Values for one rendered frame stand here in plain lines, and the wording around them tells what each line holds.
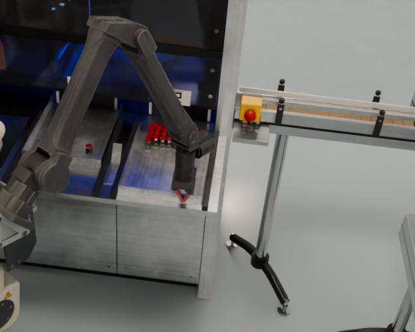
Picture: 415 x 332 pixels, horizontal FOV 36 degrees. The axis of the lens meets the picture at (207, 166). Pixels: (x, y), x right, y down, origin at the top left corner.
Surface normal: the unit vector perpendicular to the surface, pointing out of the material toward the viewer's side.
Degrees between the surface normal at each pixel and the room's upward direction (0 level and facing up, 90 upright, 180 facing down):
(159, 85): 83
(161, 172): 0
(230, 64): 90
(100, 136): 0
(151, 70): 83
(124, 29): 82
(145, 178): 0
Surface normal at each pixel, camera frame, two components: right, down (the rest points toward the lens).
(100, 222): -0.10, 0.62
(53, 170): 0.72, 0.36
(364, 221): 0.07, -0.78
